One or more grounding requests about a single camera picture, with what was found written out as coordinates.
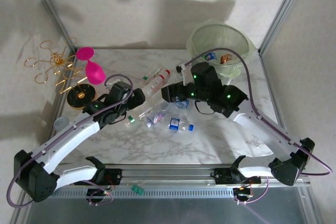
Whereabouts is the clear crushed bottle white strip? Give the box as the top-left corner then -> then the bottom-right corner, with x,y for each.
138,106 -> 155,120

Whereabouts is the small clear bottle blue label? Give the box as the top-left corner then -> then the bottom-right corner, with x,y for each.
174,97 -> 191,110

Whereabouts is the clear bottle red cap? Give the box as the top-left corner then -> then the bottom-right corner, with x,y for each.
141,69 -> 171,96

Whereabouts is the small clear bottle green label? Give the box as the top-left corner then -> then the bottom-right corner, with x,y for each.
123,115 -> 139,130

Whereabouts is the brown plastic bottle beige cap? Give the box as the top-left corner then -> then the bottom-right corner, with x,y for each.
219,53 -> 233,65

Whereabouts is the clear bottle dark blue label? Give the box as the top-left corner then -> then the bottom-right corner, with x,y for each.
167,117 -> 195,133

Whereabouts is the pink plastic goblet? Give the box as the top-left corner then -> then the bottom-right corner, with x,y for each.
75,47 -> 107,86

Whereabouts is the small circuit board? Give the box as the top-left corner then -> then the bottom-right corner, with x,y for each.
234,186 -> 253,201
103,185 -> 117,196

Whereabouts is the small green clip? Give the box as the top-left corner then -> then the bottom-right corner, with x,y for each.
131,184 -> 145,196

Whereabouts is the grey metal panel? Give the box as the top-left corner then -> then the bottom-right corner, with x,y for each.
25,197 -> 320,224

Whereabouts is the gold wire rack black base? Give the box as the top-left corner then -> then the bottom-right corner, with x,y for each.
24,37 -> 98,111

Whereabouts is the aluminium table side rail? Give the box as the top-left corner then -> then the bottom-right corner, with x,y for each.
10,49 -> 78,224
258,48 -> 322,224

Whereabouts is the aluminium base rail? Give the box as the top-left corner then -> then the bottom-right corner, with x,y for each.
28,163 -> 312,190

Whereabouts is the grey slotted cable duct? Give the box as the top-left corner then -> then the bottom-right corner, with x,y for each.
34,187 -> 236,199

